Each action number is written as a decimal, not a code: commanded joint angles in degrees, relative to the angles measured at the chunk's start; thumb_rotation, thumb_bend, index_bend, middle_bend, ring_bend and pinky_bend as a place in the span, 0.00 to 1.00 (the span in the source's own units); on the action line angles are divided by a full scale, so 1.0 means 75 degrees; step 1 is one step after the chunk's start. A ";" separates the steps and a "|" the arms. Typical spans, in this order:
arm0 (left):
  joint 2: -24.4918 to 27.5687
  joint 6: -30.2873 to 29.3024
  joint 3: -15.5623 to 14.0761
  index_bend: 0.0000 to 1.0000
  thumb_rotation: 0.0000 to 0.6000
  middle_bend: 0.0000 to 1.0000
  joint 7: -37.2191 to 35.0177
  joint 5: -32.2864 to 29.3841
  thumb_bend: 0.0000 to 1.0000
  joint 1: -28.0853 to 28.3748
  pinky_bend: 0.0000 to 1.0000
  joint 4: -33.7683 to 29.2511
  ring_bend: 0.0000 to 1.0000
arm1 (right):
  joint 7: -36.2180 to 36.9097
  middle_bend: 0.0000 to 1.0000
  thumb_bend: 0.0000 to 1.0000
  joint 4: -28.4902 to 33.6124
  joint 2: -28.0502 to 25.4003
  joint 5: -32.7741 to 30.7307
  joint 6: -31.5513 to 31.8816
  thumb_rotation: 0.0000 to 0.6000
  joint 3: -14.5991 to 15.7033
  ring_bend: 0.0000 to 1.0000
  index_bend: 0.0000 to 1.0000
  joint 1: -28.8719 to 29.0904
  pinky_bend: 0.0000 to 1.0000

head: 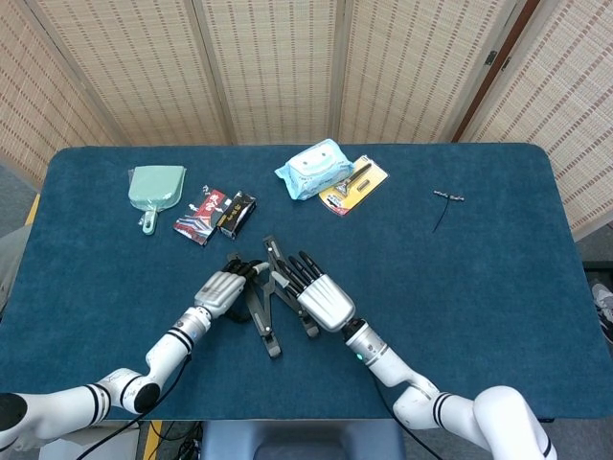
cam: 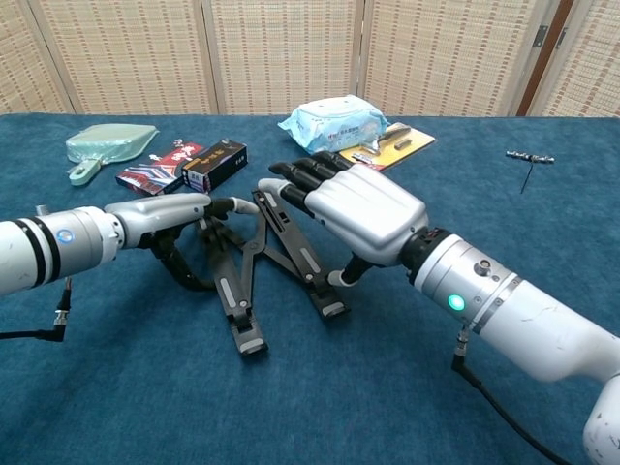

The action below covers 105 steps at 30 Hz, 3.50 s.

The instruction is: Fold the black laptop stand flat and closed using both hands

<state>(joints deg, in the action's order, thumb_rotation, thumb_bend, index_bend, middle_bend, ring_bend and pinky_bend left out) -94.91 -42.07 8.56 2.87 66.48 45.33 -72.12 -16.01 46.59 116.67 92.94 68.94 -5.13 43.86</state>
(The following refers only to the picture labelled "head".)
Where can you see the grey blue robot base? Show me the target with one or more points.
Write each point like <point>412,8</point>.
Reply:
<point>301,441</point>

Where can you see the black zip tie with beads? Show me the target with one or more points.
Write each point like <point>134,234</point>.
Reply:
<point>448,195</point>

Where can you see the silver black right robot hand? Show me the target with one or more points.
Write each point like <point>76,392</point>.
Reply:
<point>325,302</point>

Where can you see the blue table mat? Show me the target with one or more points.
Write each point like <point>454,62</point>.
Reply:
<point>455,297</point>

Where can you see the bamboo folding screen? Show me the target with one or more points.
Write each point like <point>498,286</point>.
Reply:
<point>278,72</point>

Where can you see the black gold small box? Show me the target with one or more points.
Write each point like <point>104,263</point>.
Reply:
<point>237,213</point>

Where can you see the black folding stand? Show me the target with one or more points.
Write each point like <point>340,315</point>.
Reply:
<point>265,326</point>

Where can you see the white box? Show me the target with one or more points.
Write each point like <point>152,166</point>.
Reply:
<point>112,448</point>

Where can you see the grey white sneaker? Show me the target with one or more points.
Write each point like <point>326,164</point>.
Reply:
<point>604,302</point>

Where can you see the mint green dustpan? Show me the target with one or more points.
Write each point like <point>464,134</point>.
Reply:
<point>155,189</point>

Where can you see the brown wooden post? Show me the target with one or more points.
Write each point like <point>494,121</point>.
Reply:
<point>498,67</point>

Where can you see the light blue wet wipes pack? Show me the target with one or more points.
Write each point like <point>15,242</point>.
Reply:
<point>313,167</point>

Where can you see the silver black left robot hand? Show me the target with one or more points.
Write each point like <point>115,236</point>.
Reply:
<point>220,292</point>

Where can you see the red black flat box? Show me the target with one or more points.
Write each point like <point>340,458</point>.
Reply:
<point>203,215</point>

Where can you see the yellow razor blister pack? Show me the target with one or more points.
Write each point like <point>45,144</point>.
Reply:
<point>354,191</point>

